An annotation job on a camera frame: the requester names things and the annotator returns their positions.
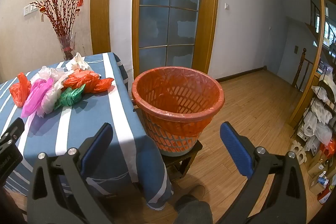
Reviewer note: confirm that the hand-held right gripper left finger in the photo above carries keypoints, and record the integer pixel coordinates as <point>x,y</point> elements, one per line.
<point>97,150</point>

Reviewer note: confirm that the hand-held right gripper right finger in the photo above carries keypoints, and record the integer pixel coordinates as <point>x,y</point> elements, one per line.
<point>236,150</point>

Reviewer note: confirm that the orange plastic waste basket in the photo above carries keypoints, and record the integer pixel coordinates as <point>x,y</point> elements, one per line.
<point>173,145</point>

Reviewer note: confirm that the pink plastic bag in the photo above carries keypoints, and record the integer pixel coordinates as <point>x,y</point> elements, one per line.
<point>36,98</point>

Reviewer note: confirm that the small orange plastic bag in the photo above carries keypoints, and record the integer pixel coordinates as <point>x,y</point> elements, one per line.
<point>19,90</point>

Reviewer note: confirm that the large orange plastic bag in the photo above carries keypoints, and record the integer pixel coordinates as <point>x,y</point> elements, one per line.
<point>86,81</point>

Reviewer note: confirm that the blue white striped tablecloth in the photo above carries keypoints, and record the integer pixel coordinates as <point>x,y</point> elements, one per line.
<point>78,124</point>

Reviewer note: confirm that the wooden stool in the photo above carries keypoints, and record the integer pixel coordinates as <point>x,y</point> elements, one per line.
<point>189,156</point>

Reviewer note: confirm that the brown shoe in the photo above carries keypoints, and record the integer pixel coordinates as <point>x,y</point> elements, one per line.
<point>198,191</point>

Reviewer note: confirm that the white cutout object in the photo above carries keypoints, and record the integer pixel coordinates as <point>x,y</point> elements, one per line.
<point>299,151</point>

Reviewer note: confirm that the long white plastic bag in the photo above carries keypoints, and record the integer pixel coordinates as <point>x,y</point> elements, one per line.
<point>50,98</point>

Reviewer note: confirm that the person's leg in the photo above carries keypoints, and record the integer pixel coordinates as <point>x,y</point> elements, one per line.
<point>194,209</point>

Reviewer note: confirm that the cardboard box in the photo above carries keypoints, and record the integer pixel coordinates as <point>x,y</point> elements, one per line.
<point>317,166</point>

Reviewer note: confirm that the translucent white plastic bag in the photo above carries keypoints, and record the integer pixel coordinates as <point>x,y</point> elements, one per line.
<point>52,73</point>

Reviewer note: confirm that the white crumpled garment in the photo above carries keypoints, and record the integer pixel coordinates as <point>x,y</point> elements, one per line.
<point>77,62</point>

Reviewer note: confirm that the pile of white plastic bags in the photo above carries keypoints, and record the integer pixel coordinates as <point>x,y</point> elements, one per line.
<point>321,111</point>

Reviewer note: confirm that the glass vase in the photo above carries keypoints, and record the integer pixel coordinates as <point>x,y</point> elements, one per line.
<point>67,45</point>

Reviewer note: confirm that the red decorative branches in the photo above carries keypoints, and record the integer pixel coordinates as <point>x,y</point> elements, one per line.
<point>61,16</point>

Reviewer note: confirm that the wooden frosted glass door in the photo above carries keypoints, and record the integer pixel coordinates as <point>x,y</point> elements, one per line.
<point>168,24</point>

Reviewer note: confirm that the window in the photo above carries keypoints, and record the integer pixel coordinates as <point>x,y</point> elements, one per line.
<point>328,27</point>

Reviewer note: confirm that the wooden stair post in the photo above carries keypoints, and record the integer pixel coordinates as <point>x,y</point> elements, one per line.
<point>303,66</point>

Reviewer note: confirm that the dark wall plate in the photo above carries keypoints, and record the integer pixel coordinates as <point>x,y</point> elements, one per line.
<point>296,49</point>

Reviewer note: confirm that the white light switch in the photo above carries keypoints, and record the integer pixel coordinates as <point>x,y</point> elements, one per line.
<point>226,6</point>

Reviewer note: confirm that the white wall socket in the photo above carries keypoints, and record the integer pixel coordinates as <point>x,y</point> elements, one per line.
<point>30,10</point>

